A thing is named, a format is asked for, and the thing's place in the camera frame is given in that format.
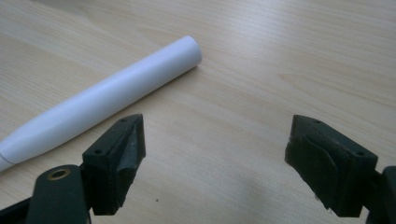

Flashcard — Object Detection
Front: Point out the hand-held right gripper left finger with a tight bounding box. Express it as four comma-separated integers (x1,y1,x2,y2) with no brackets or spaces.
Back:
81,113,147,217

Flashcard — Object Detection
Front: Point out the white electric toothbrush handle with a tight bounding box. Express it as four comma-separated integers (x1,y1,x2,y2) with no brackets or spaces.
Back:
0,35,204,173

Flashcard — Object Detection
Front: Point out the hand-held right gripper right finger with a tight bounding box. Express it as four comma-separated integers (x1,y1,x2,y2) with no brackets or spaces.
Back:
284,114,379,218

